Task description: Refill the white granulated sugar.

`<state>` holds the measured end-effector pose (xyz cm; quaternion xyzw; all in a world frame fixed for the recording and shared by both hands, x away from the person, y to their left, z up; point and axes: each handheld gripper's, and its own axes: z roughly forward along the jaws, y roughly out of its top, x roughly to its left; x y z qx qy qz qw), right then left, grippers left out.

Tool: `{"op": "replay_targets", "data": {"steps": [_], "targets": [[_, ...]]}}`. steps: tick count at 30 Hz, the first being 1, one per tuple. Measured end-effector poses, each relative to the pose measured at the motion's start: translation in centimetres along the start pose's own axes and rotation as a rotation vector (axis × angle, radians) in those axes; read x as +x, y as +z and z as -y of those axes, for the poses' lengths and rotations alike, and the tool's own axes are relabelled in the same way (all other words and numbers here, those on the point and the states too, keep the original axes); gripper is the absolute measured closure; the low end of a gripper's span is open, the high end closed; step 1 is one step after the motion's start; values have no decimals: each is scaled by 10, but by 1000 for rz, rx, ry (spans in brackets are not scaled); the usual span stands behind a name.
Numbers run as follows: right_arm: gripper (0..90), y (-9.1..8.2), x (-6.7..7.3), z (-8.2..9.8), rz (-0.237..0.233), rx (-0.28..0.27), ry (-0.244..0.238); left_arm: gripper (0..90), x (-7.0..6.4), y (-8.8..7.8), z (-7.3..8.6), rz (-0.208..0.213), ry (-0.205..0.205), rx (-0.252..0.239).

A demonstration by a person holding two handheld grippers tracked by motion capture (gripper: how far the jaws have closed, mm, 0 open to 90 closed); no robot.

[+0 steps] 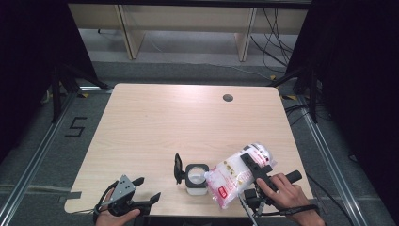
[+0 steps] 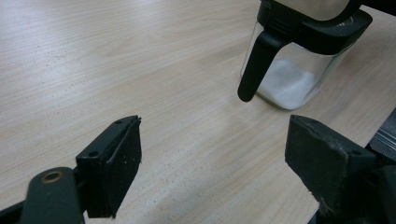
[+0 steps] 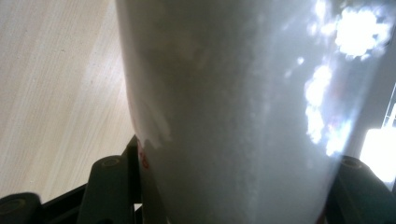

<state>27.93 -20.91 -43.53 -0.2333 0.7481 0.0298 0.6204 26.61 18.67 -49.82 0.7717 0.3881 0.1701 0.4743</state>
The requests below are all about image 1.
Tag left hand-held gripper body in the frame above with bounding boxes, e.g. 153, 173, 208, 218
107, 174, 152, 218

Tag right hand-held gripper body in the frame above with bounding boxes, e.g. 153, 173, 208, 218
237, 165, 304, 226

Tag red and white sugar pouch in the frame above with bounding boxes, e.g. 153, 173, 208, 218
204, 142, 278, 211

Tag glass jar with black lid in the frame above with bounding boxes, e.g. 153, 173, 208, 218
173, 153, 211, 197

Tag person's left hand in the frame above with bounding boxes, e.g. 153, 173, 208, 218
94, 187, 141, 226

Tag person's right hand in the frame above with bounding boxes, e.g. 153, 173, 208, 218
256, 172, 326, 226

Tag black tape floor mark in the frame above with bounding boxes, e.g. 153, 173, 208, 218
64, 116, 88, 138

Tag black tripod stand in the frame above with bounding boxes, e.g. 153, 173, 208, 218
267, 65, 320, 124
49, 62, 113, 124

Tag dark curtain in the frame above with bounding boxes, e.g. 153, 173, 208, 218
0, 0, 99, 164
285, 0, 399, 218

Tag beige wooden desk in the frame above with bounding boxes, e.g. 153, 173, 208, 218
68, 3, 310, 62

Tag left hand-held gripper black cable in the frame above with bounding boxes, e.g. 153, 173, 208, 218
72, 180, 120, 224

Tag hand-held gripper black cable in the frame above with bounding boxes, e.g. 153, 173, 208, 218
258, 203, 322, 218
72, 180, 120, 224

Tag right hand-held gripper black cable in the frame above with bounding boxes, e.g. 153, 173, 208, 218
258, 203, 322, 218

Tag aluminium floor rail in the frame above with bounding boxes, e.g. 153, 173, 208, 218
295, 93, 369, 226
0, 89, 83, 226

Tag black floor cables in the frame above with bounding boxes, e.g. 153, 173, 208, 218
282, 103, 331, 127

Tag black hanging cable bundle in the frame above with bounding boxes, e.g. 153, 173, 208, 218
248, 8, 295, 75

